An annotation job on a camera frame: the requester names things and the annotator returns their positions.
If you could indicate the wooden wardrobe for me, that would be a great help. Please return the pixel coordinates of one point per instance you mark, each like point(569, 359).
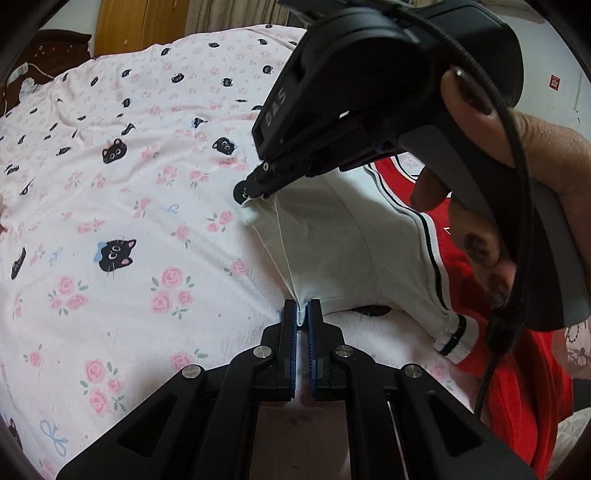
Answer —
point(138, 23)

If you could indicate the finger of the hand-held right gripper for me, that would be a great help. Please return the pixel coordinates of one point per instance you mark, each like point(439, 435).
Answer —
point(251, 184)

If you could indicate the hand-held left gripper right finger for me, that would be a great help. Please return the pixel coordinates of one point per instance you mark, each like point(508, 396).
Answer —
point(317, 337)

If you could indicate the dark wooden headboard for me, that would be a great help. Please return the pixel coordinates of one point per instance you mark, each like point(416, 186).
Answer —
point(55, 50)

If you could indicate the beige curtain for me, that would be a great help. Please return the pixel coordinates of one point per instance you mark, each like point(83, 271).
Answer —
point(231, 11)

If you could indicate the pink cat print blanket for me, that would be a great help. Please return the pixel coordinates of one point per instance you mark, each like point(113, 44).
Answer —
point(138, 207)

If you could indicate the red wall sign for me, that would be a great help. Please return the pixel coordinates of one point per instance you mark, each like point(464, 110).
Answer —
point(554, 82)

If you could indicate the person's right hand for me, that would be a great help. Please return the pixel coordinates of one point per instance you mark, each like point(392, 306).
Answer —
point(554, 157)

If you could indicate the red basketball jersey shirt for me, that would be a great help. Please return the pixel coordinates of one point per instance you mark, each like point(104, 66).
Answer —
point(360, 249)

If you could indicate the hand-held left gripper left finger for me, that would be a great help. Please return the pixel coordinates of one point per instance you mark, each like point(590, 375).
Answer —
point(289, 337)

